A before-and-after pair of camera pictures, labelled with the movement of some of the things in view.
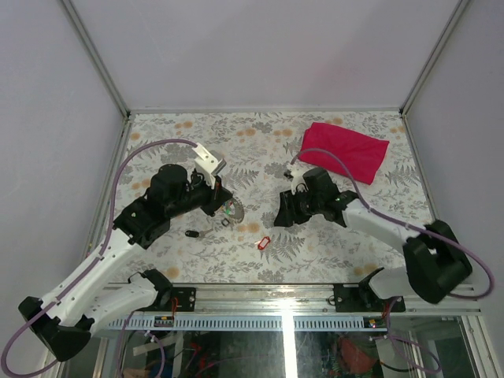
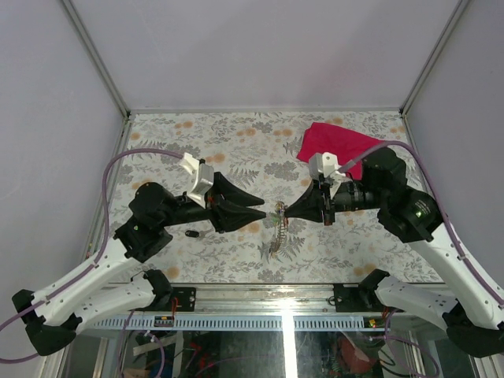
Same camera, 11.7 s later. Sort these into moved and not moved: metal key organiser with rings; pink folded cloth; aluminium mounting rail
Moved: metal key organiser with rings
Not moved: pink folded cloth; aluminium mounting rail
